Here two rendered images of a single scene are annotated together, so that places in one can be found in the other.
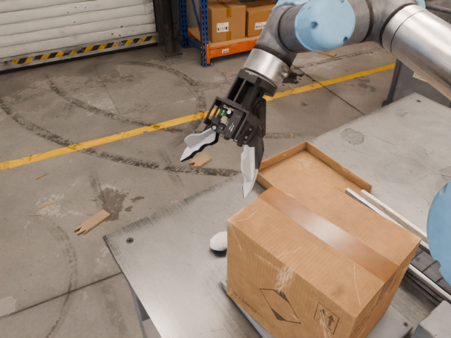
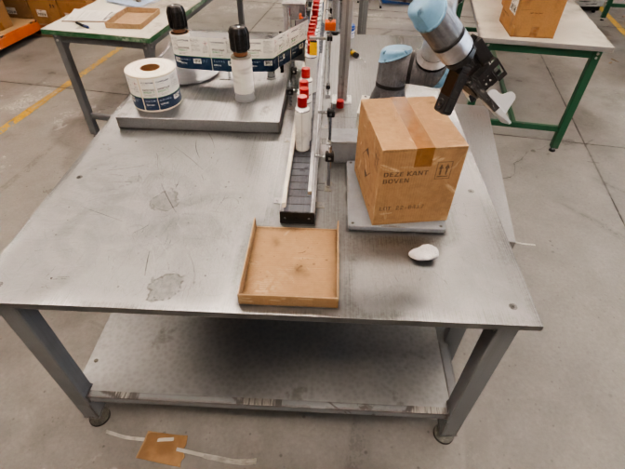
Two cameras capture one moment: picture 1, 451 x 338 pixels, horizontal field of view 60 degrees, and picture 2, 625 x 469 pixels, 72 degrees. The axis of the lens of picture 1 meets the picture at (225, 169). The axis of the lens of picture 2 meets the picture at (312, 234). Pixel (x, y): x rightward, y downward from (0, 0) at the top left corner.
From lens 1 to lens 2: 1.62 m
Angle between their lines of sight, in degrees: 90
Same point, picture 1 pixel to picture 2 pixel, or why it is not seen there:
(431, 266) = (304, 162)
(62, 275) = not seen: outside the picture
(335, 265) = (422, 108)
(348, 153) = (206, 270)
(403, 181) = (210, 220)
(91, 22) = not seen: outside the picture
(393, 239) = (377, 103)
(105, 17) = not seen: outside the picture
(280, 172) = (303, 290)
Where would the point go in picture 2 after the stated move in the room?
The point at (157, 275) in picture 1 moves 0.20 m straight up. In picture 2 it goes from (494, 263) to (517, 210)
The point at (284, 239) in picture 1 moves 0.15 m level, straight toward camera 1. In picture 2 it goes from (440, 125) to (471, 109)
